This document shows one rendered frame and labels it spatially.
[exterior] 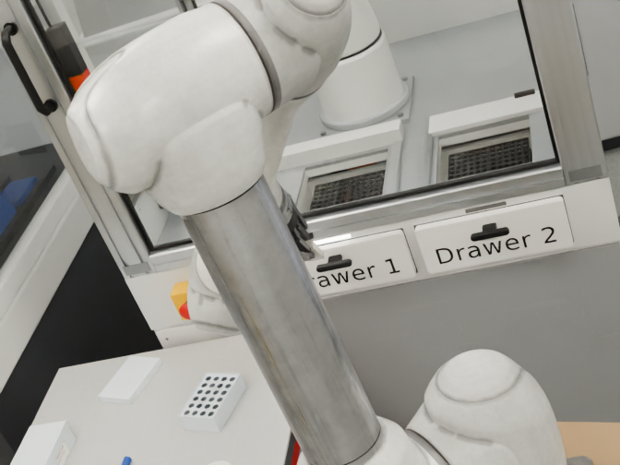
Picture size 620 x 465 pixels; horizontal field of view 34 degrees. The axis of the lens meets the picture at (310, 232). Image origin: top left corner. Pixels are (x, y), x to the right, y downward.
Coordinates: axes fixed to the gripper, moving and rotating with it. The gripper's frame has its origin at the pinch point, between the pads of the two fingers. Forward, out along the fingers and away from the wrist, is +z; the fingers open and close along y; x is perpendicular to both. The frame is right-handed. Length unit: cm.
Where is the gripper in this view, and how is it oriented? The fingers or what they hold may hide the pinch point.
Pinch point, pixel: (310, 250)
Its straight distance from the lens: 190.9
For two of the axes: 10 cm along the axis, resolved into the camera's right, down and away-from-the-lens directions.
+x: -9.4, 2.0, 2.8
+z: 3.4, 3.3, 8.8
